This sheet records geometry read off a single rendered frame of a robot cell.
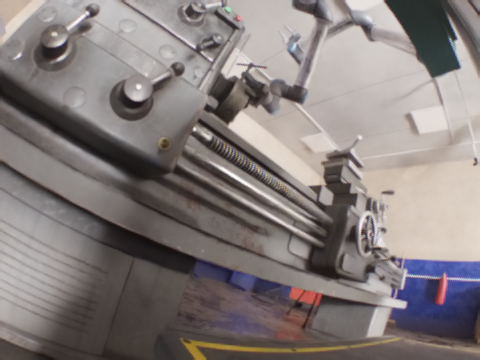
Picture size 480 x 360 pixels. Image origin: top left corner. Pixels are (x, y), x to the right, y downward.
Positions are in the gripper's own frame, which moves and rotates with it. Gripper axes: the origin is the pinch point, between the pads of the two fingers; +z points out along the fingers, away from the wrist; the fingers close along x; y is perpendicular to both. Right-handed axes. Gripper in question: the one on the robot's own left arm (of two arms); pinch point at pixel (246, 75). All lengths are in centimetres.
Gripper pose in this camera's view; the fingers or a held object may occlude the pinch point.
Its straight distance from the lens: 124.7
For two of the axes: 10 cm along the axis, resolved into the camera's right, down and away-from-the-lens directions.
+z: -5.2, -2.9, -8.1
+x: 7.1, 3.8, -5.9
